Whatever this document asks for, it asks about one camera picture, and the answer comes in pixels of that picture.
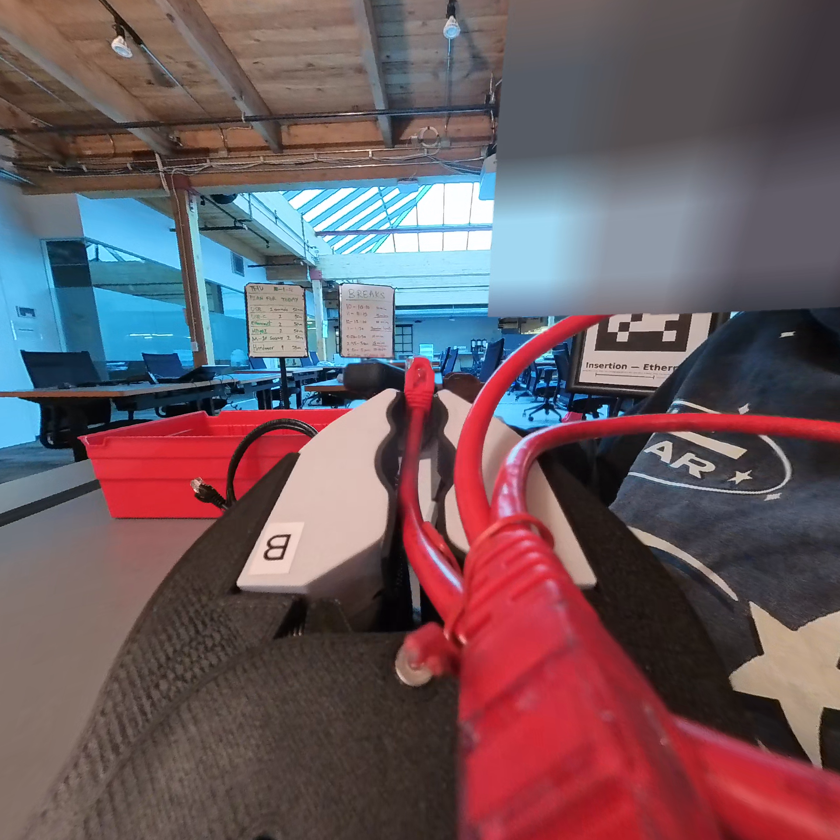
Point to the black office chair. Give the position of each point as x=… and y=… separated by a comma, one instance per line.
x=62, y=371
x=164, y=366

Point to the black framed sign on stand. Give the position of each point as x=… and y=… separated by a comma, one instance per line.
x=630, y=367

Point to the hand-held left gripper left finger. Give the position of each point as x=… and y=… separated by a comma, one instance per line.
x=334, y=499

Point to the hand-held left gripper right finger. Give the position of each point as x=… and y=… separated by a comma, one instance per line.
x=564, y=525

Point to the long wooden office desk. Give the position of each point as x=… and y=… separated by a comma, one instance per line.
x=131, y=392

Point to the handwritten whiteboard on pole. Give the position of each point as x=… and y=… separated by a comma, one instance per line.
x=366, y=321
x=275, y=321

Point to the ceiling spotlight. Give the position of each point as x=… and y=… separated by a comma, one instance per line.
x=121, y=44
x=451, y=26

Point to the wooden support post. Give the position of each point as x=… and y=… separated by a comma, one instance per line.
x=193, y=282

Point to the red plastic bin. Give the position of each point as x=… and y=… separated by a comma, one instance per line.
x=164, y=466

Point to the dark printed shirt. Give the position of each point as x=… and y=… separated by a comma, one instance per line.
x=709, y=538

